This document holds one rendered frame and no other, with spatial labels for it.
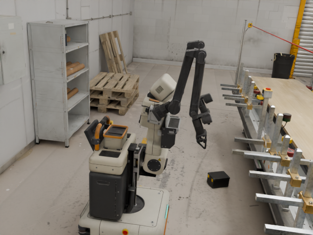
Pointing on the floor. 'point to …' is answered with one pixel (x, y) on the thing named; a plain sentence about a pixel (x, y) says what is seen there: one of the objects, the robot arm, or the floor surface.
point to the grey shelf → (75, 54)
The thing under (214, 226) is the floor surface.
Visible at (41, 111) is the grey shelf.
